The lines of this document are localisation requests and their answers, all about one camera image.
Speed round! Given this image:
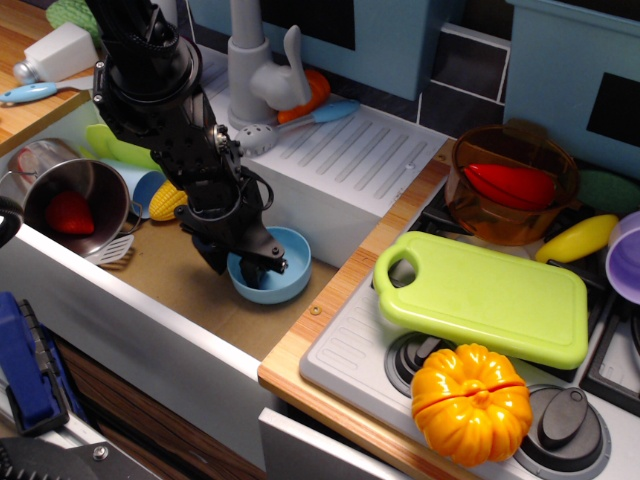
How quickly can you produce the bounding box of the teal storage bin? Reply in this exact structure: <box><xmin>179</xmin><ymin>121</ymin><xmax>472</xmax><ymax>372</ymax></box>
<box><xmin>504</xmin><ymin>1</ymin><xmax>639</xmax><ymax>178</ymax></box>

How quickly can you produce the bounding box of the green scrub sponge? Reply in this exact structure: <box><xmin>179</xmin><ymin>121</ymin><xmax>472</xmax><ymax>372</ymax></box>
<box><xmin>578</xmin><ymin>169</ymin><xmax>639</xmax><ymax>215</ymax></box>

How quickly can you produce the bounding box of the blue handled butter knife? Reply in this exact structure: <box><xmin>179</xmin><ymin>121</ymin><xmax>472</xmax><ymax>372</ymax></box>
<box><xmin>1</xmin><ymin>76</ymin><xmax>94</xmax><ymax>105</ymax></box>

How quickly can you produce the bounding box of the green plastic cutting board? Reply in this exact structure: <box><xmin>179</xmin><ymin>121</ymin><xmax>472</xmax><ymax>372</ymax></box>
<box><xmin>373</xmin><ymin>231</ymin><xmax>589</xmax><ymax>370</ymax></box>

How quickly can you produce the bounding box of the orange toy carrot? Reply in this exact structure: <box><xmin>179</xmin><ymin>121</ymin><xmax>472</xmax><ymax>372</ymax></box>
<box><xmin>277</xmin><ymin>69</ymin><xmax>331</xmax><ymax>124</ymax></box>

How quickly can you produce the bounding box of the yellow toy corn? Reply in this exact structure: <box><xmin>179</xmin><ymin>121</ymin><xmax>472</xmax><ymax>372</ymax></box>
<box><xmin>149</xmin><ymin>180</ymin><xmax>187</xmax><ymax>222</ymax></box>

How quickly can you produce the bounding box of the green plastic plate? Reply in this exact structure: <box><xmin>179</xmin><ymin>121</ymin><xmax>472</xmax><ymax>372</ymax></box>
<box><xmin>85</xmin><ymin>124</ymin><xmax>161</xmax><ymax>172</ymax></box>

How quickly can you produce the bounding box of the blue plastic clamp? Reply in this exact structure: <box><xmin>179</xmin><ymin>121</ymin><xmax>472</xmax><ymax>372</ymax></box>
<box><xmin>1</xmin><ymin>292</ymin><xmax>69</xmax><ymax>437</ymax></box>

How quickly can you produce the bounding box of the orange toy pumpkin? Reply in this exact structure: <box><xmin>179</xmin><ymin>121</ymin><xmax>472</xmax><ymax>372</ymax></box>
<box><xmin>411</xmin><ymin>344</ymin><xmax>533</xmax><ymax>467</ymax></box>

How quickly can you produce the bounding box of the white salt shaker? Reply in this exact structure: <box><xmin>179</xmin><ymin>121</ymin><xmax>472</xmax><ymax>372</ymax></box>
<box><xmin>13</xmin><ymin>22</ymin><xmax>98</xmax><ymax>85</ymax></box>

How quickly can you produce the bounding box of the white slotted spatula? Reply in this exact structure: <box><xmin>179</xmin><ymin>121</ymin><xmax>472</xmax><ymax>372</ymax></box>
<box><xmin>86</xmin><ymin>234</ymin><xmax>135</xmax><ymax>265</ymax></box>

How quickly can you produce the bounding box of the dark grey stove knob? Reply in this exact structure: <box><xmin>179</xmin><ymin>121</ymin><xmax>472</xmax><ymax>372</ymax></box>
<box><xmin>521</xmin><ymin>387</ymin><xmax>604</xmax><ymax>472</ymax></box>
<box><xmin>394</xmin><ymin>333</ymin><xmax>454</xmax><ymax>381</ymax></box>

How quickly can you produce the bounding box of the purple plastic cup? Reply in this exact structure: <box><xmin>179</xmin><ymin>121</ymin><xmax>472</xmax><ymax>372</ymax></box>
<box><xmin>605</xmin><ymin>211</ymin><xmax>640</xmax><ymax>304</ymax></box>

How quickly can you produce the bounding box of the grey toy faucet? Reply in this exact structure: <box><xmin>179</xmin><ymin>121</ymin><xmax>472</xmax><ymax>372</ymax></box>
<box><xmin>228</xmin><ymin>0</ymin><xmax>312</xmax><ymax>130</ymax></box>

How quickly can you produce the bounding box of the red toy strawberry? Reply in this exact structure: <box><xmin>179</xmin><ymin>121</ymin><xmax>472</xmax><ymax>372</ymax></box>
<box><xmin>45</xmin><ymin>191</ymin><xmax>95</xmax><ymax>235</ymax></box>

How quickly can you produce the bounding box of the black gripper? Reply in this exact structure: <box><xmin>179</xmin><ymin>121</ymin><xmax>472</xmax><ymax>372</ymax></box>
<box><xmin>173</xmin><ymin>172</ymin><xmax>288</xmax><ymax>289</ymax></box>

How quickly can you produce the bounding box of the blue handled strainer spoon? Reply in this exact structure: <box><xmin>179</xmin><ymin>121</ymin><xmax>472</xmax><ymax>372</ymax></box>
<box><xmin>235</xmin><ymin>99</ymin><xmax>360</xmax><ymax>158</ymax></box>

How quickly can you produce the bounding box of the light blue plastic bowl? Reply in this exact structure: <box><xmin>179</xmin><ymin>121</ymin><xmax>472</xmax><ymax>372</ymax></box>
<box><xmin>227</xmin><ymin>226</ymin><xmax>312</xmax><ymax>305</ymax></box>

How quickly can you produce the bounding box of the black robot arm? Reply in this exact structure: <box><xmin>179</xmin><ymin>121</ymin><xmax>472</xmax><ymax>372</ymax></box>
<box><xmin>88</xmin><ymin>1</ymin><xmax>288</xmax><ymax>287</ymax></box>

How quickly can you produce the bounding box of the red toy pepper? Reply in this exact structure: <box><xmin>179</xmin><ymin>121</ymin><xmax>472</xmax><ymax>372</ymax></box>
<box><xmin>464</xmin><ymin>163</ymin><xmax>555</xmax><ymax>211</ymax></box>

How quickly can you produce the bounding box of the grey toy stove top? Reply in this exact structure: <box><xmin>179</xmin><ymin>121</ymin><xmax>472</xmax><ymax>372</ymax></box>
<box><xmin>298</xmin><ymin>184</ymin><xmax>640</xmax><ymax>480</ymax></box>

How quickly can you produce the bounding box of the yellow toy banana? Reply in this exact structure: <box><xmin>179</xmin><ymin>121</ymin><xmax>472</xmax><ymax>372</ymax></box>
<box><xmin>535</xmin><ymin>214</ymin><xmax>619</xmax><ymax>263</ymax></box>

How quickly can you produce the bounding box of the steel pot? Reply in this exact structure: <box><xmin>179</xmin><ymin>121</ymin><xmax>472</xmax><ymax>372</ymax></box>
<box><xmin>1</xmin><ymin>138</ymin><xmax>132</xmax><ymax>258</ymax></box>

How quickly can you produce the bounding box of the light blue plastic cup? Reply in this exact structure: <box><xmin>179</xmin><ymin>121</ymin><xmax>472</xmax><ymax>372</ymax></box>
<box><xmin>101</xmin><ymin>159</ymin><xmax>166</xmax><ymax>220</ymax></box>

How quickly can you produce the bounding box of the brown transparent pot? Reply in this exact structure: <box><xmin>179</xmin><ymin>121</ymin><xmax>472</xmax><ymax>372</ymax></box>
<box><xmin>444</xmin><ymin>125</ymin><xmax>580</xmax><ymax>246</ymax></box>

